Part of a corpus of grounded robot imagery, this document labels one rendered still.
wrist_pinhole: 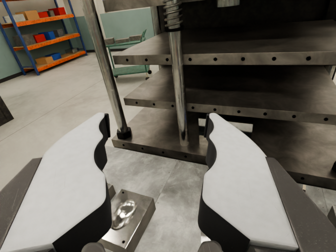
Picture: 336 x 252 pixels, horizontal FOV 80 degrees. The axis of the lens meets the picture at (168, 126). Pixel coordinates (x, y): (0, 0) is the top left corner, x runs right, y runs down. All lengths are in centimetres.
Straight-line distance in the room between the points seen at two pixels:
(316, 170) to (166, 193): 69
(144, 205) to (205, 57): 67
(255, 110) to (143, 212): 66
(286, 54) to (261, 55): 9
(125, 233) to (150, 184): 28
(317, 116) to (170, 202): 71
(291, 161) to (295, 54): 50
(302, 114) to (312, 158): 26
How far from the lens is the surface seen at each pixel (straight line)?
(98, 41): 113
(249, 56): 93
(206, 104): 104
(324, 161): 121
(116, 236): 78
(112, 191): 96
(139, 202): 84
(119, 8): 113
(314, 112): 105
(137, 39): 465
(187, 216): 86
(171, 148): 117
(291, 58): 94
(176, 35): 93
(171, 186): 95
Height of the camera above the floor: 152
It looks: 32 degrees down
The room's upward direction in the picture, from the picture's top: 8 degrees counter-clockwise
